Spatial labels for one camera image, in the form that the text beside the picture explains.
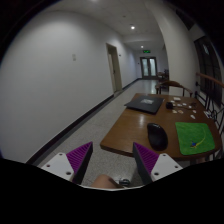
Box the black laptop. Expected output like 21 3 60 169
125 95 164 114

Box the black computer mouse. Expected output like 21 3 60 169
147 123 168 151

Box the wooden handrail with railing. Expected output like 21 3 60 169
195 72 224 135

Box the small black box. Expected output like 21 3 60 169
166 102 174 109

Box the glass double door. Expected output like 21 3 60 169
140 57 157 80

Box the green exit sign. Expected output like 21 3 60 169
143 50 151 54

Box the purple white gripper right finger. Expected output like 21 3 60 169
133 143 182 185

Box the wooden side door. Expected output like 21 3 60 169
106 44 122 92

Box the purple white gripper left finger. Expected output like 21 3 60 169
42 142 93 185

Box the wooden chair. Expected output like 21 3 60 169
155 80 193 97

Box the white paper card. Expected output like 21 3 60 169
173 97 181 101

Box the green mouse pad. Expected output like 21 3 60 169
175 122 215 156

